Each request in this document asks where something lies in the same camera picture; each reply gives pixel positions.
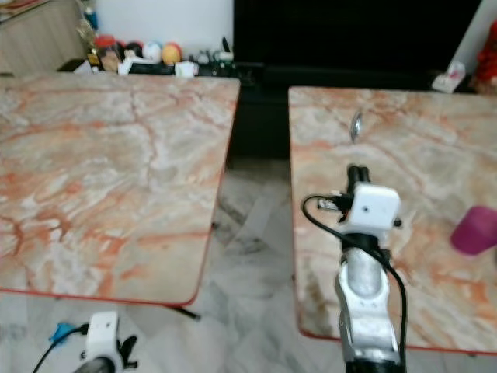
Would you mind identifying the silver metal spoon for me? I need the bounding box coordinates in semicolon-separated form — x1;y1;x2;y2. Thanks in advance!
350;110;364;145

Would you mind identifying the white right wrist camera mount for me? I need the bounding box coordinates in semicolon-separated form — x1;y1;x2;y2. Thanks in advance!
345;184;402;235

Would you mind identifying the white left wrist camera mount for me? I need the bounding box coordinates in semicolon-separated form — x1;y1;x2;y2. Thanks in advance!
86;312;120;363

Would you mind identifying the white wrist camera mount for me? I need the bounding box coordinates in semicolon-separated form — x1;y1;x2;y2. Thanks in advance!
345;184;402;235
86;312;120;363

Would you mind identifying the light wooden cabinet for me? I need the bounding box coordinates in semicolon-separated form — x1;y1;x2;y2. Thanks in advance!
0;0;88;76

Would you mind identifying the red lidded toy jar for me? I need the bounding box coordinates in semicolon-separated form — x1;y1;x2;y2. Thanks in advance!
93;34;120;74

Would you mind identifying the pink plastic cup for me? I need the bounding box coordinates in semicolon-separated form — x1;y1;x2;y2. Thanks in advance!
450;205;497;256

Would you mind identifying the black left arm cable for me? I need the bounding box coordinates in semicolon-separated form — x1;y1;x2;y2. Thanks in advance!
39;325;91;373

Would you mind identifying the black television screen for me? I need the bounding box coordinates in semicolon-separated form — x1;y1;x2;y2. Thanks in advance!
232;0;484;72

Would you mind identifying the small blue object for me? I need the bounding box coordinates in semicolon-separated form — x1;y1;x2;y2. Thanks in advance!
49;322;75;346

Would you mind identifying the large marble top table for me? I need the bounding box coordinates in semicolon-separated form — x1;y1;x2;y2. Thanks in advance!
0;73;241;306

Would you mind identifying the pink white small box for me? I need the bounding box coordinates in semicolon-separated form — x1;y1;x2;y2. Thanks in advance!
432;61;467;94

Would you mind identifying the orange round toy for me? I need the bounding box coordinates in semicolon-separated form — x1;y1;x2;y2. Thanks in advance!
162;43;183;66

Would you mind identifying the small marble top table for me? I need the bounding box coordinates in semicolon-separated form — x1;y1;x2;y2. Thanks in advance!
288;85;497;356

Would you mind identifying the black haired figurine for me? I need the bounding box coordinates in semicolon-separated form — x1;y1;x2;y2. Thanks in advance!
123;41;144;64

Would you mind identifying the red plush toy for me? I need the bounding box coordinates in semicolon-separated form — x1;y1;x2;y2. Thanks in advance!
471;37;497;96

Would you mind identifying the white blue round toy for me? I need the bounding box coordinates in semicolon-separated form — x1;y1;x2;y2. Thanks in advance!
143;41;163;63

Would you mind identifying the gold trophy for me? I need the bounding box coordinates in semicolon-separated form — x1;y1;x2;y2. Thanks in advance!
76;19;96;66

